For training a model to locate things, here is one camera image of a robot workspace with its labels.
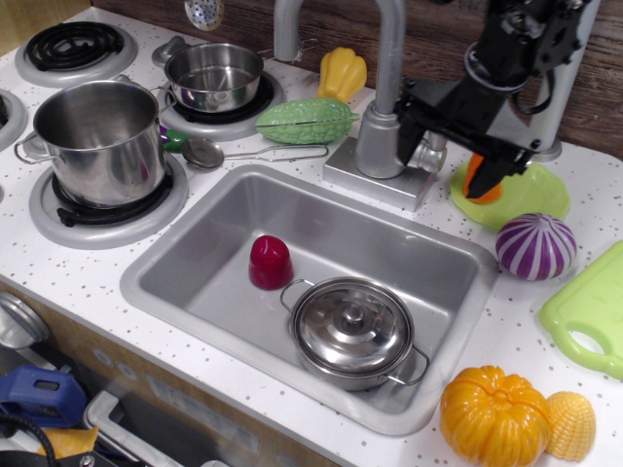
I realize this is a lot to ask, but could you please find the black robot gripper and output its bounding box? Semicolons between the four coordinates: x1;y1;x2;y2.
396;46;541;198

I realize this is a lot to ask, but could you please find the silver faucet lever handle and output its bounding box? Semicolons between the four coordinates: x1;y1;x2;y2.
423;130;448;152

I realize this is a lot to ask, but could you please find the grey toy sink basin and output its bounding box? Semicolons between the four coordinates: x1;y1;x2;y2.
119;163;501;438

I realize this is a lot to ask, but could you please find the far left stove burner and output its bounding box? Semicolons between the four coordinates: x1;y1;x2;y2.
0;90;28;151

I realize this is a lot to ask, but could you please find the small steel strainer spoon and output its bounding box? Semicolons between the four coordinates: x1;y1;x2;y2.
181;137;329;171

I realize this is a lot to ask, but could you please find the small lidded steel pot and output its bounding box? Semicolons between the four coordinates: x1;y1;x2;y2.
279;277;430;392

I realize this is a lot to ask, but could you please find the grey vertical post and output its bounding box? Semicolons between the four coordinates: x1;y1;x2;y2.
530;0;601;162

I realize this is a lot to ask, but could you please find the purple striped toy onion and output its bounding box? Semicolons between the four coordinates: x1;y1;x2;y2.
495;213;577;281

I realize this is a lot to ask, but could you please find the black cable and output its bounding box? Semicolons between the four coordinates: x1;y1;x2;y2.
0;413;54;467

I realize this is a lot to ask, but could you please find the green toy bitter gourd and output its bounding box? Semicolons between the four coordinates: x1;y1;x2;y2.
255;97;359;145

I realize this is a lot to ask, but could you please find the light green cutting board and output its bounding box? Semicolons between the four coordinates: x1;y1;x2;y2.
539;241;622;379

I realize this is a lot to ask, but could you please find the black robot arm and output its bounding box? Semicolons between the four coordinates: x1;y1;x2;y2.
395;1;587;198

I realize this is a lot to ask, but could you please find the silver toy faucet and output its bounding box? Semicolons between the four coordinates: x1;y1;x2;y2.
272;0;449;214

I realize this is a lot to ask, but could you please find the large steel pot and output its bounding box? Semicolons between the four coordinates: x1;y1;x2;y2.
14;78;166;208

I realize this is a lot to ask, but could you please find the purple toy eggplant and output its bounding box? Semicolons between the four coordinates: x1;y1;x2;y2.
160;126;189;153

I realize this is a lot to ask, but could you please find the back right stove burner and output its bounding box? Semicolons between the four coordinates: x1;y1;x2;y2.
157;72;285;142

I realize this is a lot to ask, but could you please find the hanging perforated steel ladle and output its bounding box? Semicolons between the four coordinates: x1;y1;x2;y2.
184;0;225;32

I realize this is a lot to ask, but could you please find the front stove burner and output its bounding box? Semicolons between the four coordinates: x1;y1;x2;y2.
29;155;189;250

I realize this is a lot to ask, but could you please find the yellow toy corn piece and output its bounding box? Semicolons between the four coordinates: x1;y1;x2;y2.
545;391;596;461

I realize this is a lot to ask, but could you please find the yellow cloth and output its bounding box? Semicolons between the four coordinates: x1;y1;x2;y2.
44;427;99;459

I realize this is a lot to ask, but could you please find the stove burner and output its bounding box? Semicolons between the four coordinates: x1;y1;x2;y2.
0;90;28;151
29;155;189;250
15;21;137;89
157;72;285;142

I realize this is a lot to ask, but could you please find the red toy pepper piece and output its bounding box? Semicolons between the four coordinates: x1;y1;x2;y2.
248;234;294;290

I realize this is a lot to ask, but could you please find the small steel saucepan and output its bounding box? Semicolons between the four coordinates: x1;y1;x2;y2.
152;37;264;114

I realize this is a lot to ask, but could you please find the light green toy plate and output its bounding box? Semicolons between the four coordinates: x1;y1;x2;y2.
450;163;570;231

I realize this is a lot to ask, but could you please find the silver oven knob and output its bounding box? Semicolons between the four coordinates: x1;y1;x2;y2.
1;291;51;350

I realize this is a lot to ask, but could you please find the yellow toy bell pepper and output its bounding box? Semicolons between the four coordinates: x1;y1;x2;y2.
316;47;368;103

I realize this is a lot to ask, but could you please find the orange toy pumpkin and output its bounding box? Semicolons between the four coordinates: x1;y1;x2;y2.
439;366;551;466

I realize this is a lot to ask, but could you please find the back left stove burner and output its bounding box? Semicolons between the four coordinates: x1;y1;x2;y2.
15;21;137;89

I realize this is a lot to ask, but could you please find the orange toy carrot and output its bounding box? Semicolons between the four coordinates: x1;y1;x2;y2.
462;153;502;204

